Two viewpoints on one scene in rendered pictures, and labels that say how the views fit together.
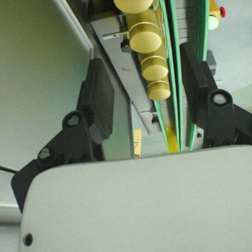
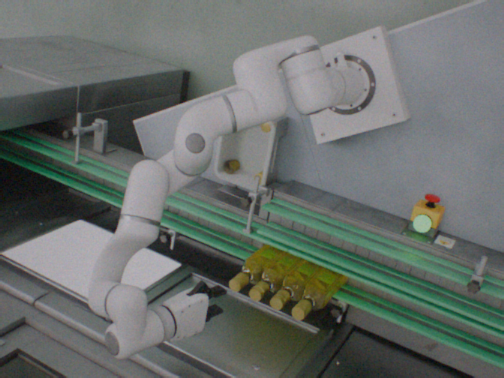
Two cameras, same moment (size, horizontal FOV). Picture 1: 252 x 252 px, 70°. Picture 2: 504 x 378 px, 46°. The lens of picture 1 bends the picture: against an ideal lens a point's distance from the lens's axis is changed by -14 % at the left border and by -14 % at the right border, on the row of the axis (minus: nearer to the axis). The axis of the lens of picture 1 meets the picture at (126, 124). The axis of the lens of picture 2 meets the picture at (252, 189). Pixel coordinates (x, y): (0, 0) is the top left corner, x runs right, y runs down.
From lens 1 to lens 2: 1.42 m
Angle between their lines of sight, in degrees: 88
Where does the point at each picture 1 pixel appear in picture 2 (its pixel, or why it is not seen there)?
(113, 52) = (394, 334)
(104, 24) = (354, 313)
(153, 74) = (276, 304)
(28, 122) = (228, 349)
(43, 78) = (246, 339)
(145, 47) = (256, 296)
